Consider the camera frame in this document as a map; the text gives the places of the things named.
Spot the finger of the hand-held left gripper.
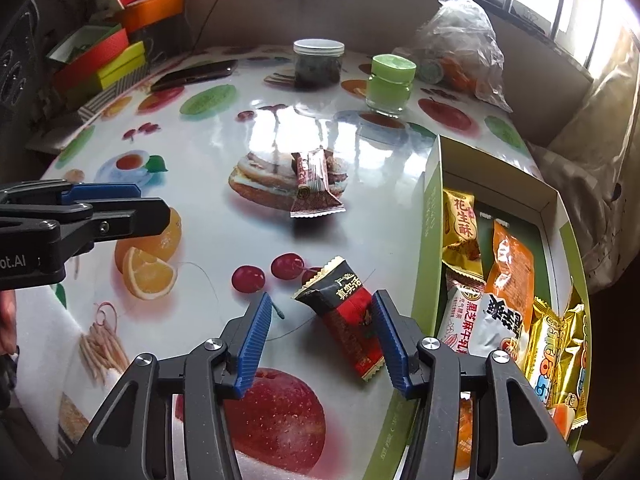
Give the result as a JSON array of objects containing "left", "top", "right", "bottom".
[
  {"left": 0, "top": 197, "right": 172, "bottom": 261},
  {"left": 0, "top": 180, "right": 142, "bottom": 206}
]

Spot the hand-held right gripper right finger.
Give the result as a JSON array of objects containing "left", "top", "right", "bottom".
[{"left": 371, "top": 290, "right": 583, "bottom": 480}]

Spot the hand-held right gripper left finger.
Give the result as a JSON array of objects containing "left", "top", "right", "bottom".
[{"left": 62, "top": 291, "right": 275, "bottom": 480}]

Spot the black and red candy packet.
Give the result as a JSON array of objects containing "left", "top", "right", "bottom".
[{"left": 293, "top": 256, "right": 386, "bottom": 383}]

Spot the white and red candy packet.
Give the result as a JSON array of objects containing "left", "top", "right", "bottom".
[{"left": 442, "top": 267, "right": 488, "bottom": 358}]

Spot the orange and white snack packet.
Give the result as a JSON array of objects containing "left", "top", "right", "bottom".
[{"left": 470, "top": 219, "right": 536, "bottom": 361}]

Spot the green and white cardboard box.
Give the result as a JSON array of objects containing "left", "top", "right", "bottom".
[{"left": 365, "top": 134, "right": 593, "bottom": 480}]

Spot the long gold snack bar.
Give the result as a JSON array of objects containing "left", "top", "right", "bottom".
[
  {"left": 520, "top": 296, "right": 568, "bottom": 408},
  {"left": 555, "top": 290, "right": 591, "bottom": 428}
]

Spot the person's left hand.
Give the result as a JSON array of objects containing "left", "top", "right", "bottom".
[{"left": 0, "top": 287, "right": 20, "bottom": 356}]

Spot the white foam sheet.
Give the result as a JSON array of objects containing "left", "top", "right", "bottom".
[{"left": 12, "top": 280, "right": 401, "bottom": 480}]

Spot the striped box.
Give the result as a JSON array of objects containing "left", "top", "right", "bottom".
[{"left": 77, "top": 67, "right": 151, "bottom": 121}]

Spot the yellow-green box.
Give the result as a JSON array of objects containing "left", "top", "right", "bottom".
[{"left": 95, "top": 41, "right": 147, "bottom": 92}]

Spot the red box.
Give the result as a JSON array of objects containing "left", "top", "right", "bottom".
[{"left": 47, "top": 24, "right": 130, "bottom": 92}]

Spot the black phone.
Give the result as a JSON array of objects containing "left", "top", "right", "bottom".
[{"left": 150, "top": 59, "right": 239, "bottom": 93}]

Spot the black speaker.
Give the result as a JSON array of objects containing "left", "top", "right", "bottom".
[{"left": 0, "top": 0, "right": 56, "bottom": 126}]

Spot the dark red candy packet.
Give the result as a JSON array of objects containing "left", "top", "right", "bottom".
[{"left": 289, "top": 146, "right": 347, "bottom": 219}]

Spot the orange box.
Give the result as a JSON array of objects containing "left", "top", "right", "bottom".
[{"left": 120, "top": 0, "right": 186, "bottom": 33}]

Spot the clear jar with black lid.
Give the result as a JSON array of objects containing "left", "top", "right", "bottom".
[{"left": 293, "top": 38, "right": 346, "bottom": 88}]

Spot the green jar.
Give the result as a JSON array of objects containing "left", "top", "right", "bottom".
[{"left": 365, "top": 54, "right": 417, "bottom": 117}]

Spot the beige curtain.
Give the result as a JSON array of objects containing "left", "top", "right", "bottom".
[{"left": 530, "top": 25, "right": 640, "bottom": 296}]

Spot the clear plastic bag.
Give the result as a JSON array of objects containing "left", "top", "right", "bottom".
[{"left": 395, "top": 0, "right": 513, "bottom": 113}]

